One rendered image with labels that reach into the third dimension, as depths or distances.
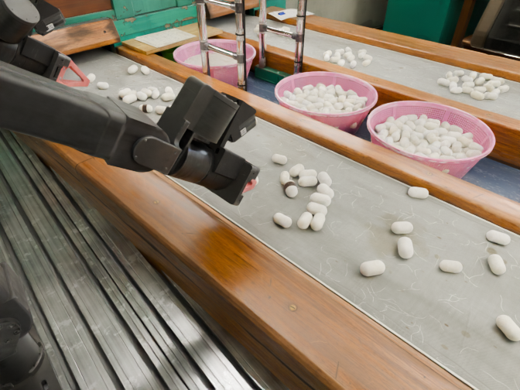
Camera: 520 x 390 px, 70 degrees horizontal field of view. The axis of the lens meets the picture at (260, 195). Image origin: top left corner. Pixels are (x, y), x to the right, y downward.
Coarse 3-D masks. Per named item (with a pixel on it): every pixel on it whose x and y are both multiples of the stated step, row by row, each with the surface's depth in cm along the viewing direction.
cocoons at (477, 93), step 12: (348, 48) 128; (336, 60) 121; (348, 60) 122; (456, 72) 112; (444, 84) 107; (456, 84) 104; (468, 84) 105; (492, 84) 106; (480, 96) 99; (492, 96) 99
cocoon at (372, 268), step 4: (376, 260) 55; (364, 264) 54; (368, 264) 54; (372, 264) 54; (376, 264) 54; (380, 264) 54; (384, 264) 54; (360, 268) 54; (364, 268) 54; (368, 268) 53; (372, 268) 54; (376, 268) 54; (380, 268) 54; (384, 268) 54; (364, 272) 54; (368, 272) 53; (372, 272) 54; (376, 272) 54; (380, 272) 54
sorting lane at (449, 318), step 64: (128, 64) 121; (256, 128) 88; (192, 192) 70; (256, 192) 70; (384, 192) 70; (320, 256) 58; (384, 256) 58; (448, 256) 58; (512, 256) 58; (384, 320) 49; (448, 320) 49; (512, 384) 43
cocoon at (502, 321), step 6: (498, 318) 48; (504, 318) 47; (510, 318) 47; (498, 324) 48; (504, 324) 47; (510, 324) 47; (504, 330) 47; (510, 330) 46; (516, 330) 46; (510, 336) 46; (516, 336) 46
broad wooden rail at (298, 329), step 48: (48, 144) 79; (96, 192) 70; (144, 192) 66; (144, 240) 63; (192, 240) 57; (240, 240) 57; (192, 288) 58; (240, 288) 50; (288, 288) 50; (240, 336) 53; (288, 336) 45; (336, 336) 45; (384, 336) 45; (288, 384) 49; (336, 384) 40; (384, 384) 40; (432, 384) 40
